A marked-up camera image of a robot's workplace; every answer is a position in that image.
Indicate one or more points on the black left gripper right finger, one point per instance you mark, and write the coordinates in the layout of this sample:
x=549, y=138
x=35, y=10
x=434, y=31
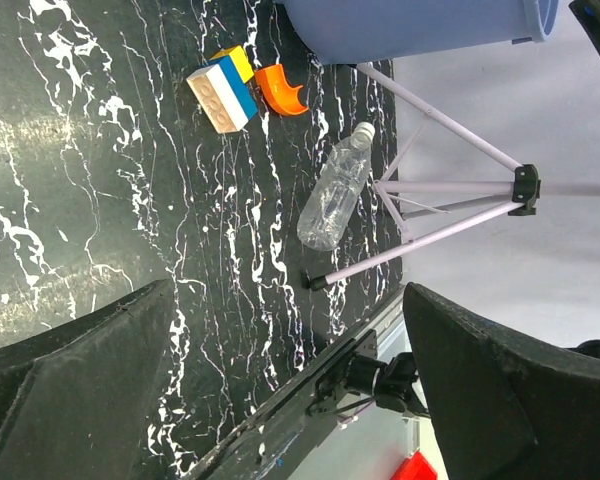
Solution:
x=503, y=405

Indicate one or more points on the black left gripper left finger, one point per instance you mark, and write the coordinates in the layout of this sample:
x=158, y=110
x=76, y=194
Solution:
x=74, y=399

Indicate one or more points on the clear bottle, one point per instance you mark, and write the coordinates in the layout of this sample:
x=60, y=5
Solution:
x=330, y=206

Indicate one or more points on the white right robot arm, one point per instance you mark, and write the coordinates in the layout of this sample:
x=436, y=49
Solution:
x=389, y=385

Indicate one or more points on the blue plastic bin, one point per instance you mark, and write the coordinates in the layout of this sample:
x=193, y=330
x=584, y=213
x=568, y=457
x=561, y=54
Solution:
x=359, y=31

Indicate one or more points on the red plastic piece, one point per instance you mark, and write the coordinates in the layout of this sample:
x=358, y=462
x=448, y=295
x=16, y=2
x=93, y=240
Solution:
x=415, y=467

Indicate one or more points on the orange curved toy piece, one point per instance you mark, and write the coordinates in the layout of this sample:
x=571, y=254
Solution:
x=277, y=91

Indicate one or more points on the white blue yellow block stack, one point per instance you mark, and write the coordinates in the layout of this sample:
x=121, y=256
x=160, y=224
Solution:
x=221, y=88

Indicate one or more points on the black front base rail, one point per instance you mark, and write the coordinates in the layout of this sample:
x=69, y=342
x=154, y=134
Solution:
x=273, y=441

